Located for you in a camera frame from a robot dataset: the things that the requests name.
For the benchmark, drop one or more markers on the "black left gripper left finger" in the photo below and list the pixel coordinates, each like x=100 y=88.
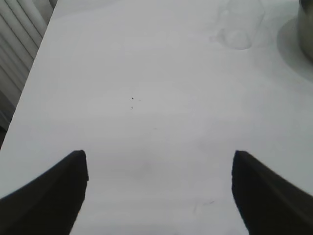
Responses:
x=44 y=198

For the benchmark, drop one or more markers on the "stainless steel mixing bowl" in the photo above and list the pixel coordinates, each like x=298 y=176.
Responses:
x=306 y=29

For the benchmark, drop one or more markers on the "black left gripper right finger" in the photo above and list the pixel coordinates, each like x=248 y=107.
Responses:
x=269 y=200

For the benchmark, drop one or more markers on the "clear plastic measuring cup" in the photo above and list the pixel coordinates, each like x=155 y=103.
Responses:
x=240 y=27

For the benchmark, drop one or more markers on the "white slatted radiator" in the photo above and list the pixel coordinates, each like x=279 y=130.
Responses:
x=17 y=49

